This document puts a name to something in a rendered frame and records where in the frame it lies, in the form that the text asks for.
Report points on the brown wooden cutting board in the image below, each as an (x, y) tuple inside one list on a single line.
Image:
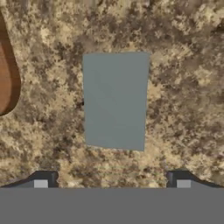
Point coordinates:
[(7, 75)]

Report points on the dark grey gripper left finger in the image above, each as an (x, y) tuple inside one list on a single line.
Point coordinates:
[(43, 178)]

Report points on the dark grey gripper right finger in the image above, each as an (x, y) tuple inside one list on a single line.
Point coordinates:
[(182, 178)]

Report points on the grey rectangular sponge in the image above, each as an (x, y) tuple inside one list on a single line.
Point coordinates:
[(116, 100)]

